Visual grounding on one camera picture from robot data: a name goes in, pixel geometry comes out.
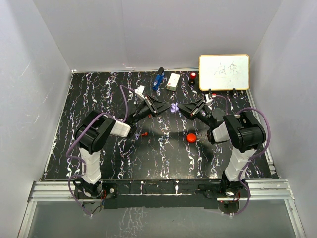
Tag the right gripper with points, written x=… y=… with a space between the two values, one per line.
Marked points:
x=192 y=109

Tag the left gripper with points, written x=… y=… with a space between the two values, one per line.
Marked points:
x=155 y=107

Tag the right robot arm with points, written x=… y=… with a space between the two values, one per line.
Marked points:
x=242 y=130

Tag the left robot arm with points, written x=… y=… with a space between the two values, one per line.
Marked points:
x=95 y=130

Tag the red button device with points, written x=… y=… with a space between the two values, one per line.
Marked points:
x=192 y=78

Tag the blue stapler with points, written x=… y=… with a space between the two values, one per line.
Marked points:
x=158 y=79

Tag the white and green box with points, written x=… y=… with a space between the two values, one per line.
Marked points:
x=173 y=82

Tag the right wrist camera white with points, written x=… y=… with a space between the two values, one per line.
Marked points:
x=208 y=99

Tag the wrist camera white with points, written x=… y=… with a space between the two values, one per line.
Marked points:
x=139 y=92
x=208 y=99

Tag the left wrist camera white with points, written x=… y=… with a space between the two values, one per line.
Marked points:
x=139 y=92

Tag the white whiteboard with wooden frame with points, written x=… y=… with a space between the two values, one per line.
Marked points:
x=224 y=72

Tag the aluminium frame rail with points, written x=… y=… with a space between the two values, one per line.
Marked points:
x=260 y=189

